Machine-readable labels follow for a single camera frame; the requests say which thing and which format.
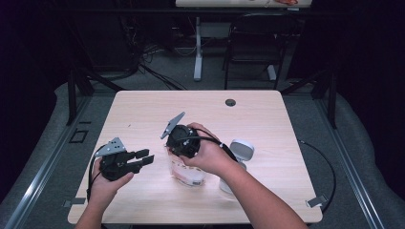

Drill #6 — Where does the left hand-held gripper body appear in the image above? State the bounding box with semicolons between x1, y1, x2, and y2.
94;136;137;182

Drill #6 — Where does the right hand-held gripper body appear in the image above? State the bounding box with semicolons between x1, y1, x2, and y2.
160;111;202;159

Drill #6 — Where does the red and white spouted pouch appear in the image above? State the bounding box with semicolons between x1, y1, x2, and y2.
164;144;206;187

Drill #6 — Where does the white lidded container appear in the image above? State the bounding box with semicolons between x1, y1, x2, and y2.
219;138;255;195

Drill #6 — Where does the person's left hand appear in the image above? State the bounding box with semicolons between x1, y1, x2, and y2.
87;158;135;208

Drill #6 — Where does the person's right hand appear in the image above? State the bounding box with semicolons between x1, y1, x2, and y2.
180;122;240;184

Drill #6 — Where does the grey tape piece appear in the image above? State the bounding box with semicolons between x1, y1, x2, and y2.
306;194;329;209
62;197;87;208

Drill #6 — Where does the black metal stand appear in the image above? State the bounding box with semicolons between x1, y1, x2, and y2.
280;66;338;130
66;65;125;126

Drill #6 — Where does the white desk leg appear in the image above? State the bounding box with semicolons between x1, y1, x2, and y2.
193;16;203;82

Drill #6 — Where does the white desk foot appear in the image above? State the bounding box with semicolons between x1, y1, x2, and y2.
266;64;277;81

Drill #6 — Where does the black folding chair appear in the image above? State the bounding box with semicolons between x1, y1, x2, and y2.
223;12;302;91

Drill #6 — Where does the pale background desk top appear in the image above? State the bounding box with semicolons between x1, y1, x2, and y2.
175;0;314;9

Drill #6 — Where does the left hand-held gripper cable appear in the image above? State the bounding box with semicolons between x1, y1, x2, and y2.
86;144;108;201

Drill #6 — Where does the hand-held gripper cable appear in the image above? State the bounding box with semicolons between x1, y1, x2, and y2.
176;128;238;163
86;144;108;201

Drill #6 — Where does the right hand-held gripper cable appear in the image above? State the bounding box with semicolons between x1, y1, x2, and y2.
176;128;238;163

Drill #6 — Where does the bundle of black cables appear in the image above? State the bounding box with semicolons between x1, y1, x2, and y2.
120;18;189;92

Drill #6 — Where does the aluminium floor rail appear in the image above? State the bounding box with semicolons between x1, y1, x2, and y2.
3;94;94;229
313;98;386;229

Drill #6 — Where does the long black floor cable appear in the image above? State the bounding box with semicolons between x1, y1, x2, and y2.
297;139;337;214

